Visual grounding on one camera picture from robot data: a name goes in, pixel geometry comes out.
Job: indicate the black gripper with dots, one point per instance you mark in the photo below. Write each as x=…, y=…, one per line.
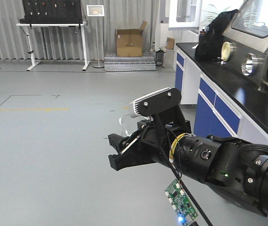
x=152, y=142

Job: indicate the clear glass beaker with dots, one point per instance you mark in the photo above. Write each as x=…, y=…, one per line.
x=128, y=125

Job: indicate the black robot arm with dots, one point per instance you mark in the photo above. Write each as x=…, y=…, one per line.
x=235, y=169

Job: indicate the green circuit board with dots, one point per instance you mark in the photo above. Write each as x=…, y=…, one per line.
x=181, y=203

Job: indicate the metal grating platform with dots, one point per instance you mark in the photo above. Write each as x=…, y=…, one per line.
x=144, y=63

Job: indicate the large cardboard box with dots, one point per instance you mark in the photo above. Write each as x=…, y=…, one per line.
x=129, y=42

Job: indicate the black lab counter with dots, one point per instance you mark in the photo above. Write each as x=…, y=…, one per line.
x=227, y=103

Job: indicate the small cardboard box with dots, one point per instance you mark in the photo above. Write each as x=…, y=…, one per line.
x=170, y=43

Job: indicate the black bag on counter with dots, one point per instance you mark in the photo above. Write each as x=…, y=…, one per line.
x=209, y=47

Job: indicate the white sign on stand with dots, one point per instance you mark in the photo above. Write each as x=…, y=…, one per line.
x=96, y=11

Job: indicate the white leg workbench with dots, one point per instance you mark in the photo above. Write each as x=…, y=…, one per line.
x=59, y=40

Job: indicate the black pegboard panel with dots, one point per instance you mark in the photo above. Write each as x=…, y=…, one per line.
x=52, y=12

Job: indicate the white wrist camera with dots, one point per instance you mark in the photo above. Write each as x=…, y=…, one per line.
x=155, y=102

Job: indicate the glove box enclosure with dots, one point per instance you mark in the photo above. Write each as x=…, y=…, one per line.
x=245, y=46

